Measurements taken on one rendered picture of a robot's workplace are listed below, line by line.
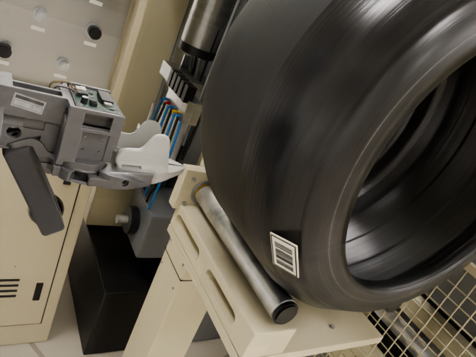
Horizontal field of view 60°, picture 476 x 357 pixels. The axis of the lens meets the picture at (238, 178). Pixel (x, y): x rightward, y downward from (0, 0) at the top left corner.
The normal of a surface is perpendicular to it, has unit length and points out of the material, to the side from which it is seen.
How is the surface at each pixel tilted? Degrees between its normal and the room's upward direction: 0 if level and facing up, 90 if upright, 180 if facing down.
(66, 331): 0
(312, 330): 0
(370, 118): 88
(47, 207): 90
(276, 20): 73
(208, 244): 0
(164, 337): 90
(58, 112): 90
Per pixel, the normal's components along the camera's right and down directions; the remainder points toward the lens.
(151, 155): 0.47, 0.53
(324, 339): 0.38, -0.84
